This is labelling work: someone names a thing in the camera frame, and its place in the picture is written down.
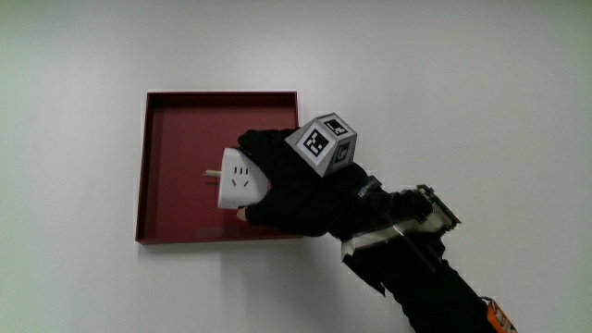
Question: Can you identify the person's right hand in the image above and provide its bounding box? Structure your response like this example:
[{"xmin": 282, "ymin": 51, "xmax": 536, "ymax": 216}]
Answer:
[{"xmin": 235, "ymin": 112, "xmax": 392, "ymax": 242}]

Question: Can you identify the white cube socket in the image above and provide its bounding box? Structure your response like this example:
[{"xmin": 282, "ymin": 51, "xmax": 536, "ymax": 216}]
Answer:
[{"xmin": 203, "ymin": 146, "xmax": 269, "ymax": 210}]

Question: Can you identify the dark red square tray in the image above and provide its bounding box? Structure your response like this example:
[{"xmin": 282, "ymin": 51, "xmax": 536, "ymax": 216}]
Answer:
[{"xmin": 135, "ymin": 91, "xmax": 304, "ymax": 245}]

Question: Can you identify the person's right forearm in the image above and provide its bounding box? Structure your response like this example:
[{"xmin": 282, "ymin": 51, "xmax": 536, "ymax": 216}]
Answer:
[{"xmin": 340, "ymin": 184, "xmax": 518, "ymax": 333}]

